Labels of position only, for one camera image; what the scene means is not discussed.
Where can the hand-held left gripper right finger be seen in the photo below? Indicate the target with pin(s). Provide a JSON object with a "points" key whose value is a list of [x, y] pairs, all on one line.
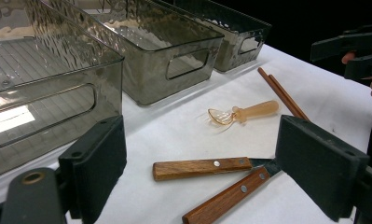
{"points": [[320, 168]]}

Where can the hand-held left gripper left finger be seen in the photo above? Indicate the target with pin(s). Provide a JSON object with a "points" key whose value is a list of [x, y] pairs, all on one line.
{"points": [[93, 168]]}

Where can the large smoky transparent plastic bin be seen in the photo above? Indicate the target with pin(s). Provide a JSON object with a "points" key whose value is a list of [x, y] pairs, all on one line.
{"points": [[50, 124]]}

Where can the brown wooden chopstick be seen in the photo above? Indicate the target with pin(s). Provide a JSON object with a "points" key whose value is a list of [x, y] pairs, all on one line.
{"points": [[273, 87], [287, 95]]}

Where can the translucent orange plastic spoon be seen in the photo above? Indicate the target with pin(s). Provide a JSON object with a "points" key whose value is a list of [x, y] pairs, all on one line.
{"points": [[258, 109]]}

